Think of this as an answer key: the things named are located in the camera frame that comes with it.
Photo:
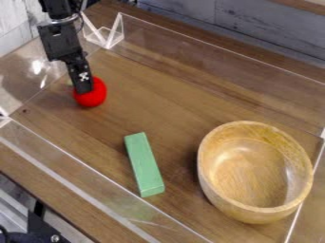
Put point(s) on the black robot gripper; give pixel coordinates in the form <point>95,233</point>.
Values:
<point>62,47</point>

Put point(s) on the red plush strawberry toy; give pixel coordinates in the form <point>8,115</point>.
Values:
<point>95,97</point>

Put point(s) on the wooden bowl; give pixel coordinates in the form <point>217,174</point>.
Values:
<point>255,171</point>

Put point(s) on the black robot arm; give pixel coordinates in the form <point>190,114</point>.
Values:
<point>63,11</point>

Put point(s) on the green rectangular block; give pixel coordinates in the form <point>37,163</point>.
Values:
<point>146,169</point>

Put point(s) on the black metal clamp base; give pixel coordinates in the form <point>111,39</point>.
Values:
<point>41,232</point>

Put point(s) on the clear acrylic corner bracket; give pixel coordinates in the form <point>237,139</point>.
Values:
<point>105,37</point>

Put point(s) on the clear acrylic enclosure wall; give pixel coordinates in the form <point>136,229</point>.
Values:
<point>174,88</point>

